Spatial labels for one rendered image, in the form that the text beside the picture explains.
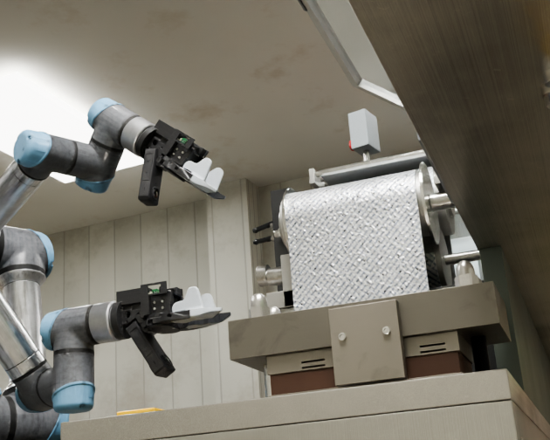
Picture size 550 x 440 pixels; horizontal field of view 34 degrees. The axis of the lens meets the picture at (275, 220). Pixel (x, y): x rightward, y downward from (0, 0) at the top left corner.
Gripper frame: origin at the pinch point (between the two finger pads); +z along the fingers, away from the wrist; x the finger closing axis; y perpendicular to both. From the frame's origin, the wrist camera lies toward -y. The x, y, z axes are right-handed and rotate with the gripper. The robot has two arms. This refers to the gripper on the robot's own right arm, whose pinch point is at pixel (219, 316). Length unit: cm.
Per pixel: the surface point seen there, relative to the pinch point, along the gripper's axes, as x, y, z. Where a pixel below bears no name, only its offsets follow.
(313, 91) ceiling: 272, 184, -51
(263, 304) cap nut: -17.3, -3.5, 14.5
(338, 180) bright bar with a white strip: 33, 35, 16
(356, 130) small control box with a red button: 58, 57, 16
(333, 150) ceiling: 354, 185, -65
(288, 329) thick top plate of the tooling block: -20.0, -8.6, 19.2
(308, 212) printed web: -0.3, 16.2, 18.1
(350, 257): -0.3, 6.7, 24.9
